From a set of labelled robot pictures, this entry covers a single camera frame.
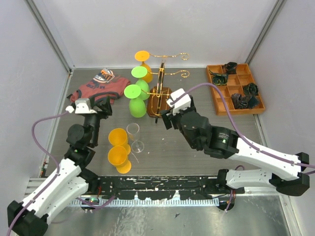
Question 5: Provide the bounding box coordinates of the gold wine glass rack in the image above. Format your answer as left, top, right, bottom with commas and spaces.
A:
137, 50, 189, 123

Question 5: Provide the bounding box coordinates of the green goblet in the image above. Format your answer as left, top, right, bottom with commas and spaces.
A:
131, 66, 150, 100
124, 84, 146, 118

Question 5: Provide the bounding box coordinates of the clear wine glass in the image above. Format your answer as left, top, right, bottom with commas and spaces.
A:
126, 123, 144, 153

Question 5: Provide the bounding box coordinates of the green goblet front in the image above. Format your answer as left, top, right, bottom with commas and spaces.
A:
131, 66, 150, 100

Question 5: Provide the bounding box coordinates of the orange goblet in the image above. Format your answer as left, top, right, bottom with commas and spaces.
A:
134, 50, 153, 83
107, 146, 132, 174
108, 128, 131, 155

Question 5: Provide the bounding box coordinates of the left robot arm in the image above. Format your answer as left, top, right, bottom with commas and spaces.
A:
6, 97, 112, 236

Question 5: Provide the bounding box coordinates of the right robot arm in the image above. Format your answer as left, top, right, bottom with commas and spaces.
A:
162, 110, 310, 196

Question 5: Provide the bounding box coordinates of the red cloth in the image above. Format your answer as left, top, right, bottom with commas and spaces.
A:
67, 68, 130, 104

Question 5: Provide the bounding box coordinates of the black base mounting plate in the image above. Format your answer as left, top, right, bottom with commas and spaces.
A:
84, 176, 230, 200

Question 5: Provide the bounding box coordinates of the wooden compartment tray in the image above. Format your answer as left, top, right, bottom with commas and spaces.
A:
206, 63, 265, 116

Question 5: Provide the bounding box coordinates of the black rolled item in tray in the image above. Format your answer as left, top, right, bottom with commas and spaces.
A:
243, 83, 259, 96

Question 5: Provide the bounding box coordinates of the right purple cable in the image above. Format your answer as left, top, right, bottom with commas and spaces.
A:
169, 83, 315, 169

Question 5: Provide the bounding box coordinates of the purple cable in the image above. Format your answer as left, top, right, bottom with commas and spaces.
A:
169, 83, 315, 169
4, 112, 77, 236

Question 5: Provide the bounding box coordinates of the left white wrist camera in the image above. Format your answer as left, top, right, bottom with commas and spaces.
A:
65, 98, 97, 115

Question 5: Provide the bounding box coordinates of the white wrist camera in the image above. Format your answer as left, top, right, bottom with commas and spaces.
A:
166, 88, 191, 115
65, 98, 97, 115

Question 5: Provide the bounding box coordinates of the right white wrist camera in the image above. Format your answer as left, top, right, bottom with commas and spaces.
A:
166, 88, 191, 115

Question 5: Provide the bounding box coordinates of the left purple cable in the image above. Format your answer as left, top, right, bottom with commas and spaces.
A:
4, 112, 77, 236

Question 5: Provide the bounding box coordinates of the grey cable duct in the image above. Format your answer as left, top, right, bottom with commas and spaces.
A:
68, 196, 220, 207

